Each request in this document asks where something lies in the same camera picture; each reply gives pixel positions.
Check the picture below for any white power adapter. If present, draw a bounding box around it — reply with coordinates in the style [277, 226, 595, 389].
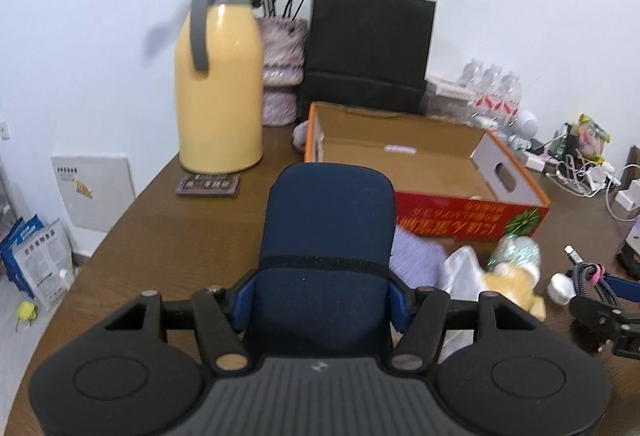
[587, 163, 621, 189]
[615, 181, 640, 213]

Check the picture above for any white robot figure speaker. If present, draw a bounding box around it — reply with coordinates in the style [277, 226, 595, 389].
[510, 110, 541, 149]

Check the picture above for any yellow white plush toy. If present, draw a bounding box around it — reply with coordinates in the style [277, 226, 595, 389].
[482, 263, 548, 321]

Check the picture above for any orange cardboard box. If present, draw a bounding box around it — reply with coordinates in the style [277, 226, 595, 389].
[304, 102, 552, 247]

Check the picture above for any purple cloth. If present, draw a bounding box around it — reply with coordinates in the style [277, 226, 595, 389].
[389, 228, 448, 289]

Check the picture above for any iridescent plastic wrap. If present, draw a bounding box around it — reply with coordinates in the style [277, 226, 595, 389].
[487, 236, 543, 281]

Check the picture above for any white wall panel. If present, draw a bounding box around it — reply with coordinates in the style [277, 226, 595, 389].
[50, 155, 137, 233]

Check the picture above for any braided cable with pink tie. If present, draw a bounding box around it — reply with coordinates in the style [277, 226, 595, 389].
[564, 245, 626, 311]

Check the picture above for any green yellow snack packet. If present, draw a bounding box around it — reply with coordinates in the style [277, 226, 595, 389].
[565, 114, 612, 161]

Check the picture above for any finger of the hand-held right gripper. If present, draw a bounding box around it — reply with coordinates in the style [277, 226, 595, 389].
[602, 277, 640, 305]
[569, 294, 640, 358]

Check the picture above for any clear seed container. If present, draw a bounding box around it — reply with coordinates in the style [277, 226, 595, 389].
[425, 92, 476, 119]

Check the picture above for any dark blue fabric case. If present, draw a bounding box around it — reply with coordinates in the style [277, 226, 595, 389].
[245, 163, 398, 359]

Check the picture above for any yellow thermos jug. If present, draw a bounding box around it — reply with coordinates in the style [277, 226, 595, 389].
[173, 0, 265, 171]

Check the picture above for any clear water bottle red label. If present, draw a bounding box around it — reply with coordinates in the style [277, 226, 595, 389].
[459, 58, 484, 117]
[477, 63, 504, 123]
[497, 70, 524, 129]

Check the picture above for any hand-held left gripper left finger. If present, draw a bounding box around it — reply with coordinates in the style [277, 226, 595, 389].
[104, 271, 259, 375]

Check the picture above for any white flat box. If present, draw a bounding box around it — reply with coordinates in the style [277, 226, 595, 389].
[427, 74, 476, 99]

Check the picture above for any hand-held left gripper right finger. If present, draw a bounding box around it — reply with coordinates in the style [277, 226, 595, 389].
[385, 272, 536, 374]

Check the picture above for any blue white printed bag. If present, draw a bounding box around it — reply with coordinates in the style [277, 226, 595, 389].
[0, 215, 76, 311]

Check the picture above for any white round puck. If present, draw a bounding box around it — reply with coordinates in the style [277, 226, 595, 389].
[547, 272, 576, 305]

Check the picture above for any purple fuzzy vase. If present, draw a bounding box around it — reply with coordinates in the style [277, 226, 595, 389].
[257, 16, 309, 127]

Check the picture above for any white cloth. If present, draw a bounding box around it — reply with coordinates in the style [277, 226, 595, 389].
[437, 245, 488, 352]

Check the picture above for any white cable tangle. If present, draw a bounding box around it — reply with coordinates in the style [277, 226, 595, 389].
[545, 155, 640, 221]

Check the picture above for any black paper bag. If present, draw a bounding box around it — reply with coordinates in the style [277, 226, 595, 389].
[296, 0, 438, 117]

